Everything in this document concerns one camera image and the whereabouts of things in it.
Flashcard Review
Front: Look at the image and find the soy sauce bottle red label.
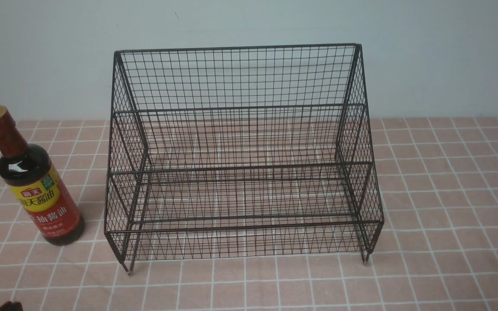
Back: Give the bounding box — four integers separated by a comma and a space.
0, 105, 85, 246

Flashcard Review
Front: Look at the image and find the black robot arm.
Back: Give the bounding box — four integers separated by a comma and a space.
0, 301, 23, 311

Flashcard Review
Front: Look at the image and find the pink checkered tablecloth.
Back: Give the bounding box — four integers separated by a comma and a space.
0, 118, 498, 311

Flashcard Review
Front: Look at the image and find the black wire mesh rack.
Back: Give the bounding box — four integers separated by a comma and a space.
103, 43, 385, 274

